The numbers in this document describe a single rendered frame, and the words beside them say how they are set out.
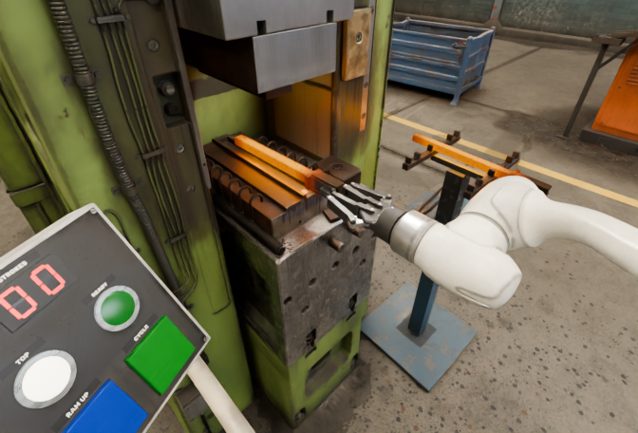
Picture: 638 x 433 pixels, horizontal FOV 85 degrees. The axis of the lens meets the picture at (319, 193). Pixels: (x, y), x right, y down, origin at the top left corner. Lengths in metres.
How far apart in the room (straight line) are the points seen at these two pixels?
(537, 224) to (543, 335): 1.39
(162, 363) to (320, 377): 0.97
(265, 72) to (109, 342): 0.47
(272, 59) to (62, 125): 0.36
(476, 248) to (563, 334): 1.51
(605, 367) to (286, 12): 1.91
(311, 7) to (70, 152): 0.48
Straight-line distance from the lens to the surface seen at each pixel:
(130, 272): 0.57
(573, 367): 2.02
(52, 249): 0.54
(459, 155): 1.20
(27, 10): 0.66
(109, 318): 0.55
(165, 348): 0.59
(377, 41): 1.12
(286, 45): 0.68
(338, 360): 1.53
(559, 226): 0.69
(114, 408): 0.57
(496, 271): 0.61
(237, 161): 1.01
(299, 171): 0.84
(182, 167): 0.80
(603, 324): 2.26
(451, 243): 0.62
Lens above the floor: 1.48
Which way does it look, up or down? 35 degrees down
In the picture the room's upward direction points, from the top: straight up
